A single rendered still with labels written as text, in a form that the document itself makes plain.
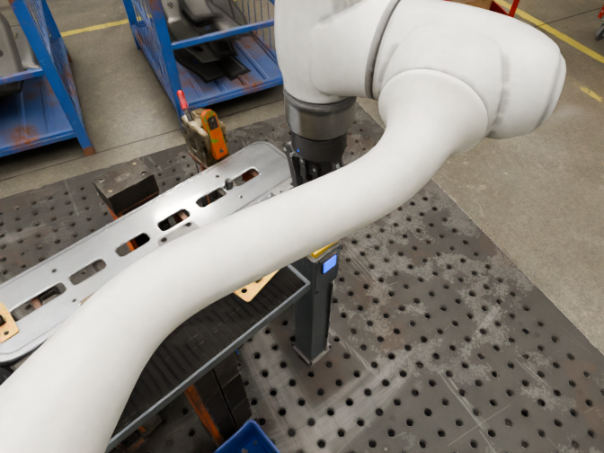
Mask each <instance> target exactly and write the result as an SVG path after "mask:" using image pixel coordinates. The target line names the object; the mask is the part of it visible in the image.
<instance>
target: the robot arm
mask: <svg viewBox="0 0 604 453"><path fill-rule="evenodd" d="M274 35H275V47H276V53H277V60H278V64H279V67H280V71H281V73H282V77H283V93H284V103H285V120H286V122H287V124H288V126H289V128H290V129H291V141H290V142H288V144H286V145H284V146H283V150H284V152H285V155H286V157H287V158H288V162H289V170H290V174H291V179H292V182H293V187H294V189H292V190H289V191H285V192H283V193H281V194H279V195H277V196H275V197H272V198H270V199H268V200H265V201H262V202H260V203H258V204H255V205H253V206H251V207H249V208H247V209H243V210H241V211H238V212H236V213H235V214H232V215H230V216H228V217H225V218H222V219H220V220H218V221H215V222H213V223H211V224H208V225H206V226H204V227H201V228H199V229H197V230H194V231H192V232H190V233H188V234H186V235H183V236H181V237H179V238H177V239H174V240H173V241H171V242H170V243H168V244H165V245H163V246H161V247H159V248H157V249H155V250H154V251H153V252H151V253H149V254H147V255H146V256H144V257H142V258H141V259H139V260H137V261H136V262H134V263H133V264H131V265H130V266H129V267H128V268H126V269H125V270H123V271H122V272H120V273H119V274H118V275H116V276H115V277H114V278H112V279H111V280H110V281H108V282H107V283H106V284H105V285H103V286H102V287H101V288H100V289H99V290H97V291H96V292H95V293H94V294H93V295H92V296H91V297H90V298H88V299H87V300H86V301H85V302H84V303H83V304H82V305H81V306H80V307H79V308H78V309H77V310H76V311H75V312H74V313H73V314H72V315H71V316H70V317H69V318H68V319H67V320H66V321H65V322H64V323H63V324H62V325H61V326H60V327H59V328H58V329H57V330H56V331H55V332H54V333H53V334H52V335H51V336H50V337H49V338H48V339H47V340H46V341H45V342H44V343H43V344H42V345H41V346H40V347H39V348H38V349H37V350H36V351H35V352H34V353H33V354H32V355H31V356H30V357H29V358H28V359H27V360H26V361H25V362H24V363H23V364H22V365H21V366H20V367H19V368H18V369H17V370H16V371H15V372H14V373H13V374H12V375H11V376H10V377H9V378H8V379H7V380H6V381H5V382H4V383H3V384H2V385H1V386H0V453H104V452H105V450H106V448H107V446H108V443H109V441H110V439H111V435H112V433H113V432H114V429H115V427H116V425H117V423H118V421H119V419H120V416H121V414H122V412H123V410H124V407H125V405H126V403H127V401H128V400H129V396H130V394H131V392H132V390H133V388H134V386H135V384H136V383H137V381H138V378H139V376H140V374H141V372H142V370H143V368H144V367H145V365H146V364H147V362H148V361H149V359H150V358H151V356H152V354H153V353H154V352H155V350H156V349H157V347H158V346H159V345H160V344H161V343H162V342H163V340H164V339H165V338H166V337H167V336H168V335H169V334H170V333H171V332H172V331H173V330H174V329H176V328H177V327H178V326H179V325H180V324H182V323H183V322H184V321H186V320H187V319H188V318H190V317H191V316H193V315H194V314H196V313H197V312H199V311H200V310H201V309H203V308H205V307H206V306H209V305H210V304H212V303H214V302H215V301H217V300H219V299H221V298H223V297H225V296H227V295H229V294H231V293H233V292H235V291H237V290H239V289H241V288H243V287H245V286H247V285H249V284H251V283H253V282H255V281H257V280H259V279H261V278H263V277H265V276H267V275H269V274H271V273H273V272H275V271H277V270H279V269H281V268H283V267H285V266H287V265H289V264H291V263H293V262H295V261H297V260H299V259H301V258H303V257H305V256H307V255H309V254H311V253H313V252H315V251H317V250H319V249H322V248H324V247H326V246H327V245H329V244H332V243H334V242H336V241H338V240H340V239H342V238H344V237H345V236H347V235H350V234H352V233H354V232H356V231H358V230H360V229H362V228H363V227H366V226H368V225H369V224H371V223H373V222H375V221H377V220H379V219H380V218H382V217H383V216H385V215H387V214H389V213H390V212H392V211H393V210H395V209H397V208H398V207H400V206H401V205H403V204H404V203H405V202H407V201H408V200H409V199H410V198H411V197H412V196H413V195H414V194H416V193H417V192H418V191H419V190H420V189H421V188H422V187H423V186H424V185H425V184H426V183H427V182H428V181H429V180H430V178H431V177H432V176H433V175H434V174H435V173H436V172H437V171H438V170H439V169H440V167H441V166H442V164H443V163H444V162H445V160H446V159H447V158H448V157H449V155H457V154H461V153H464V152H466V151H468V150H470V149H471V148H473V147H475V146H476V145H477V144H478V143H479V142H480V140H482V139H484V138H493V139H506V138H515V137H519V136H522V135H526V134H528V133H530V132H532V131H533V130H534V129H536V128H537V127H539V126H541V125H543V124H544V123H545V122H546V121H547V120H548V119H549V118H550V116H551V115H552V113H553V111H554V109H555V106H556V104H557V102H558V99H559V97H560V94H561V92H562V89H563V85H564V79H565V73H566V66H565V60H564V58H563V56H562V55H561V53H560V49H559V48H558V46H557V45H556V44H555V43H554V42H553V41H552V40H551V39H550V38H549V37H547V36H546V35H545V34H544V33H543V32H541V31H539V30H537V29H535V28H534V27H532V26H530V25H528V24H526V23H524V22H521V21H519V20H517V19H514V18H512V17H510V16H507V15H503V14H500V13H496V12H492V11H489V10H485V9H482V8H478V7H474V6H471V5H467V4H459V3H454V2H449V1H442V0H275V8H274ZM357 96H359V97H366V98H370V99H374V100H377V101H378V110H379V114H380V117H381V119H382V121H383V122H384V124H385V125H386V130H385V133H384V135H383V137H382V138H381V139H380V140H379V141H378V143H377V144H376V145H375V146H374V147H373V148H372V149H371V150H370V151H369V152H368V153H366V154H365V155H364V156H362V157H361V158H359V159H358V160H356V161H354V162H352V163H350V164H348V165H346V166H344V167H343V162H342V154H343V152H344V150H345V147H346V142H347V133H348V130H349V129H350V128H351V126H352V124H353V122H354V117H355V109H356V101H357Z"/></svg>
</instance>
